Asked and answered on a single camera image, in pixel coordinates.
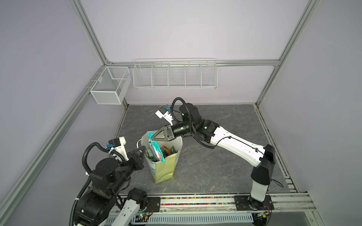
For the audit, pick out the right gripper body, black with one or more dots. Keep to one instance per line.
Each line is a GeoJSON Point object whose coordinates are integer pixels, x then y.
{"type": "Point", "coordinates": [171, 135]}

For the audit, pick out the left gripper body, black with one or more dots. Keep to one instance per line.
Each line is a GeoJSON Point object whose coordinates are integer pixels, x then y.
{"type": "Point", "coordinates": [135, 163]}

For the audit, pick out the teal Fox's mint bag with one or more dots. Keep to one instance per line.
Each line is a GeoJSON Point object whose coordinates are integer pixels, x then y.
{"type": "Point", "coordinates": [155, 148]}

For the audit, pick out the purple M&M's packet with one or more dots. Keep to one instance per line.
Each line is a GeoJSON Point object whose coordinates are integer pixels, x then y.
{"type": "Point", "coordinates": [166, 152]}

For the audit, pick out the paper bag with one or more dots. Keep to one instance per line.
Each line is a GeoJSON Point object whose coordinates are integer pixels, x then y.
{"type": "Point", "coordinates": [162, 171]}

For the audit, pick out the yellow green Fox's bag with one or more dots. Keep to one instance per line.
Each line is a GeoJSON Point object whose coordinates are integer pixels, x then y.
{"type": "Point", "coordinates": [149, 155]}

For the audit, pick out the green snack bag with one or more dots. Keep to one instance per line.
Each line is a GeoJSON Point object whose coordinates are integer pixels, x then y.
{"type": "Point", "coordinates": [173, 150]}

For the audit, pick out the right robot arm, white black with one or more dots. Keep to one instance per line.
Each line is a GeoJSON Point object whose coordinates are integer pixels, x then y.
{"type": "Point", "coordinates": [185, 120]}

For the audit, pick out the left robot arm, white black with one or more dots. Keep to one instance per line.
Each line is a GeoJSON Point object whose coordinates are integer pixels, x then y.
{"type": "Point", "coordinates": [101, 191]}

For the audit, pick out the white mesh basket, small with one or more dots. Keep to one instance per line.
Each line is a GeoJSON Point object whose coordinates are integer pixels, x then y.
{"type": "Point", "coordinates": [111, 86]}

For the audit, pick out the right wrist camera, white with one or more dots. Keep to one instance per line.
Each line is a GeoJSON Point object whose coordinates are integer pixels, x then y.
{"type": "Point", "coordinates": [164, 112]}

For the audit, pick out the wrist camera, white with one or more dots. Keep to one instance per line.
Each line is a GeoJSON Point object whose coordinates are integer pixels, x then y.
{"type": "Point", "coordinates": [116, 148]}
{"type": "Point", "coordinates": [164, 112]}

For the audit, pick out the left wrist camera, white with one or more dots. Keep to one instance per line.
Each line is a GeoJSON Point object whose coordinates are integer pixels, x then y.
{"type": "Point", "coordinates": [116, 148]}

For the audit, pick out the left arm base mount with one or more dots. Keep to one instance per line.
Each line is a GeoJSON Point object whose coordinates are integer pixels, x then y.
{"type": "Point", "coordinates": [153, 204]}

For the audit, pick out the white wire basket, long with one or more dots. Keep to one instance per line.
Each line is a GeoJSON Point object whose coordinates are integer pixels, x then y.
{"type": "Point", "coordinates": [175, 73]}

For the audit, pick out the white vented cable duct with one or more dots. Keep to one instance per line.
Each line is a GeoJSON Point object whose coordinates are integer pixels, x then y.
{"type": "Point", "coordinates": [193, 219]}

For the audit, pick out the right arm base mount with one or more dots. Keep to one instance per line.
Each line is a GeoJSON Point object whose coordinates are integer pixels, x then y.
{"type": "Point", "coordinates": [247, 203]}

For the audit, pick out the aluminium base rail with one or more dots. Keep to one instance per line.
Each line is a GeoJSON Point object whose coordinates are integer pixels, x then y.
{"type": "Point", "coordinates": [224, 203]}

